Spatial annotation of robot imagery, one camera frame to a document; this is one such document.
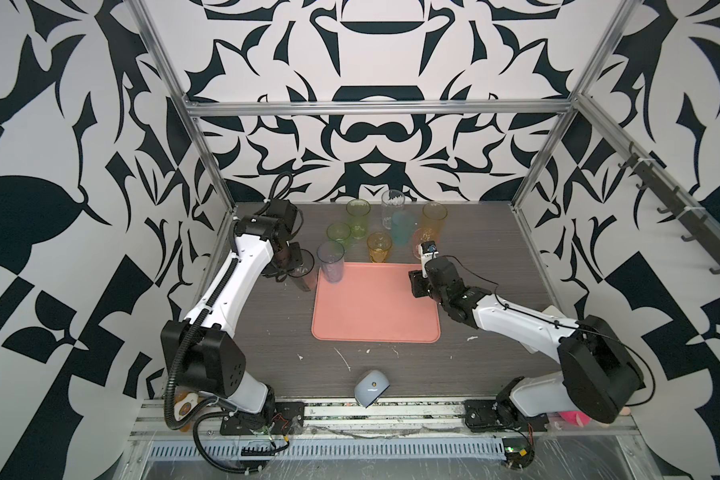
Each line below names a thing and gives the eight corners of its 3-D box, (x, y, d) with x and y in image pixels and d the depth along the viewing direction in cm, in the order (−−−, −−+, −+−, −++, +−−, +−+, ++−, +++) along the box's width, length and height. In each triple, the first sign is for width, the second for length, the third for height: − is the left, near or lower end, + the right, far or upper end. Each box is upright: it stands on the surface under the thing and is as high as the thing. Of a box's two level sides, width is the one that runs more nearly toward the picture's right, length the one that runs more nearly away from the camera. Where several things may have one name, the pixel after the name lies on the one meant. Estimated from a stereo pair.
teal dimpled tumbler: (391, 246, 109) (394, 229, 102) (390, 227, 115) (392, 210, 108) (412, 246, 109) (416, 229, 102) (409, 227, 115) (413, 210, 108)
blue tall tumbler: (321, 284, 100) (316, 258, 88) (323, 267, 104) (318, 240, 93) (344, 284, 100) (342, 258, 88) (345, 267, 104) (343, 240, 93)
